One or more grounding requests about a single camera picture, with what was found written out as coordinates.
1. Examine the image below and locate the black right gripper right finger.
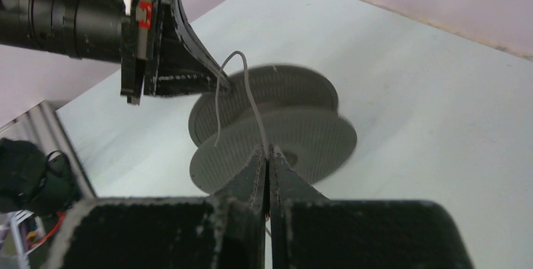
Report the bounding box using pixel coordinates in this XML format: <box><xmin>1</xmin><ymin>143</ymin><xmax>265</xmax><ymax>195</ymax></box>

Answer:
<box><xmin>268</xmin><ymin>146</ymin><xmax>473</xmax><ymax>268</ymax></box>

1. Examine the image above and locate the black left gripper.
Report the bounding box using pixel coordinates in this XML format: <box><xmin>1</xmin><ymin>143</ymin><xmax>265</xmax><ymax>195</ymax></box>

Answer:
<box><xmin>120</xmin><ymin>0</ymin><xmax>231</xmax><ymax>106</ymax></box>

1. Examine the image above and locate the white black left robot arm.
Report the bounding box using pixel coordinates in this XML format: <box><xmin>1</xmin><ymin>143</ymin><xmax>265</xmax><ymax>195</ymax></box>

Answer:
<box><xmin>1</xmin><ymin>0</ymin><xmax>231</xmax><ymax>105</ymax></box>

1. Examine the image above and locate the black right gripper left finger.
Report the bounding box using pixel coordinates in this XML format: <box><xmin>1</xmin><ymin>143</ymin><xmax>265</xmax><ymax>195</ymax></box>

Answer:
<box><xmin>45</xmin><ymin>147</ymin><xmax>267</xmax><ymax>268</ymax></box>

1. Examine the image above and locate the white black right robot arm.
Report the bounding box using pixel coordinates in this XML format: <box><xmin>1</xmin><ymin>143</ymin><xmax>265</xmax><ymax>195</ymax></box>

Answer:
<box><xmin>1</xmin><ymin>138</ymin><xmax>473</xmax><ymax>268</ymax></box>

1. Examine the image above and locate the dark grey cable spool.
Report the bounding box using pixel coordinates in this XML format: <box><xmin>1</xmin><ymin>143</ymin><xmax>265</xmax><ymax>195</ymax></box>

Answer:
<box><xmin>189</xmin><ymin>65</ymin><xmax>357</xmax><ymax>194</ymax></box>

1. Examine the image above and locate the thin grey wire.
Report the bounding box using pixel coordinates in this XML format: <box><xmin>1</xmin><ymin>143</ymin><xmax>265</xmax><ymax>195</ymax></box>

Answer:
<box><xmin>213</xmin><ymin>50</ymin><xmax>272</xmax><ymax>237</ymax></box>

